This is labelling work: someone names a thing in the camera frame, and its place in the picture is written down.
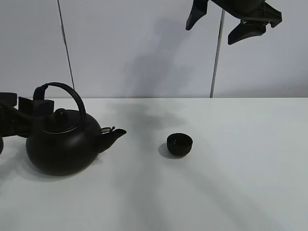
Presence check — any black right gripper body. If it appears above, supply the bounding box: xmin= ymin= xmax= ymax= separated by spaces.
xmin=213 ymin=0 xmax=282 ymax=28

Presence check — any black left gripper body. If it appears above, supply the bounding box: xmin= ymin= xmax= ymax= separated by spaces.
xmin=0 ymin=92 xmax=33 ymax=138

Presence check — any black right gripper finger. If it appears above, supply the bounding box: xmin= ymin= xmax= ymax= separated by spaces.
xmin=228 ymin=23 xmax=266 ymax=45
xmin=185 ymin=0 xmax=208 ymax=31

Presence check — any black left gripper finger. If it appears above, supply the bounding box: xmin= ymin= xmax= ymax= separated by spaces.
xmin=18 ymin=97 xmax=54 ymax=117

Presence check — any black cast iron teapot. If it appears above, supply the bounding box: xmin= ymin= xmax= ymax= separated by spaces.
xmin=26 ymin=82 xmax=127 ymax=176

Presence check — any small black teacup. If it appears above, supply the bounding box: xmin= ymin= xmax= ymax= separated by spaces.
xmin=167 ymin=133 xmax=193 ymax=157

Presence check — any grey metal right pole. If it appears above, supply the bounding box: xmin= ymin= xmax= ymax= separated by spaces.
xmin=209 ymin=10 xmax=225 ymax=98

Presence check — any thin dark left pole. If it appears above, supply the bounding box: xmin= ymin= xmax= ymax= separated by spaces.
xmin=57 ymin=0 xmax=75 ymax=89

